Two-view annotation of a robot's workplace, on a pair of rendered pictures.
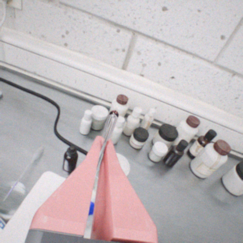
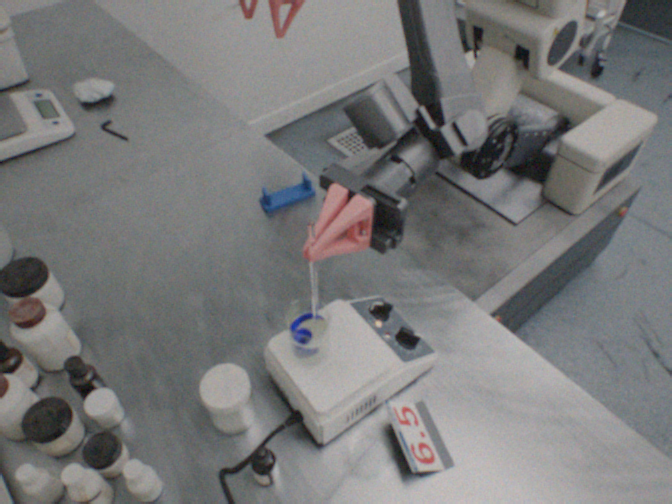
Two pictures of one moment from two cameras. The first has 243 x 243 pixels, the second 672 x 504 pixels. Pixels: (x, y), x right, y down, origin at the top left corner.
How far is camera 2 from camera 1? 0.49 m
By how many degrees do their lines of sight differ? 79
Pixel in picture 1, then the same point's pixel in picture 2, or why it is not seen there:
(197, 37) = not seen: outside the picture
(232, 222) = (117, 275)
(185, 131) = (24, 390)
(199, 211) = (144, 310)
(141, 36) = not seen: outside the picture
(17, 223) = (372, 367)
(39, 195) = (341, 385)
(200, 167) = (71, 340)
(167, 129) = (48, 420)
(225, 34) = not seen: outside the picture
